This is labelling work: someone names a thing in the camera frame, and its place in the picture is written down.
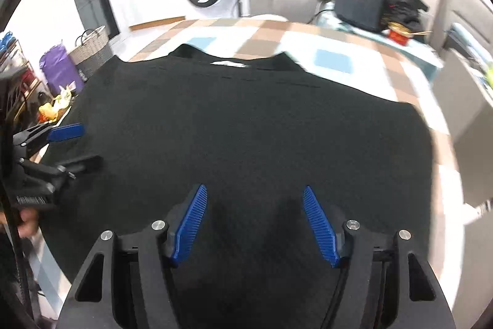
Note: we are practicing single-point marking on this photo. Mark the shoe rack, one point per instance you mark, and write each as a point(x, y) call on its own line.
point(19, 63)

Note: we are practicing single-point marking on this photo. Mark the yellow-green object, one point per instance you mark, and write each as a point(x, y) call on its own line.
point(490, 78)

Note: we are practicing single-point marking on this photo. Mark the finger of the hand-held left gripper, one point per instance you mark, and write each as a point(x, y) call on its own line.
point(81, 162)
point(65, 132)

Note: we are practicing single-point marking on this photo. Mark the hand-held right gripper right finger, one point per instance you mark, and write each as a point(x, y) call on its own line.
point(321, 227)

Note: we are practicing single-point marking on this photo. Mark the yellow foam net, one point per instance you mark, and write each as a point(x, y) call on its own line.
point(48, 112)

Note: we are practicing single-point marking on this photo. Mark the wooden chopsticks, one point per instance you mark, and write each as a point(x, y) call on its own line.
point(420, 32)

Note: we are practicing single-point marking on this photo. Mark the black knit sweater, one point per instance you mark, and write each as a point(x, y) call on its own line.
point(238, 128)

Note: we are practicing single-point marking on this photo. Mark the red bowl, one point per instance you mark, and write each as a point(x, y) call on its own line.
point(398, 35)

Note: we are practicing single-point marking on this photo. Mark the checkered tablecloth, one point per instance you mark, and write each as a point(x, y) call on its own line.
point(346, 43)

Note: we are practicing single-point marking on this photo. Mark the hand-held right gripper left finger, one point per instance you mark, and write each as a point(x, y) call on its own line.
point(188, 225)

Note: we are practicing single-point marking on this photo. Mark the woven laundry basket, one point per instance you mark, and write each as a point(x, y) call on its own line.
point(92, 51)

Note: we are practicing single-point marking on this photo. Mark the white trash bin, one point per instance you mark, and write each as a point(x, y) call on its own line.
point(63, 97)

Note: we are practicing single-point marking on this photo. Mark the black laptop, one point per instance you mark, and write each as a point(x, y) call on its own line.
point(360, 7)

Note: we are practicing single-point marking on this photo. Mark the purple bag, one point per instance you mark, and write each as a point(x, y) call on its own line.
point(57, 70)

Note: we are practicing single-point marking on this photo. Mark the person's left hand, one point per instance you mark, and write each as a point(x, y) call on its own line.
point(27, 225)

